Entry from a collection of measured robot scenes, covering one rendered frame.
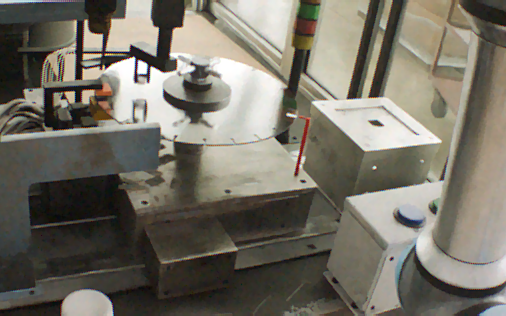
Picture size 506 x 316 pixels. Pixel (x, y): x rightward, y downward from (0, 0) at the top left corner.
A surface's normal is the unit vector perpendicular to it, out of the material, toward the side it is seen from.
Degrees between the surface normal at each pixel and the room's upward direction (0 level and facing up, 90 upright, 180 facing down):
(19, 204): 90
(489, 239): 91
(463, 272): 49
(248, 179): 0
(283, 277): 0
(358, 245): 90
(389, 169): 90
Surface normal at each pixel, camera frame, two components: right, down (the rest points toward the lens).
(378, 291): 0.42, 0.52
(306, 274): 0.15, -0.85
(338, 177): -0.89, 0.10
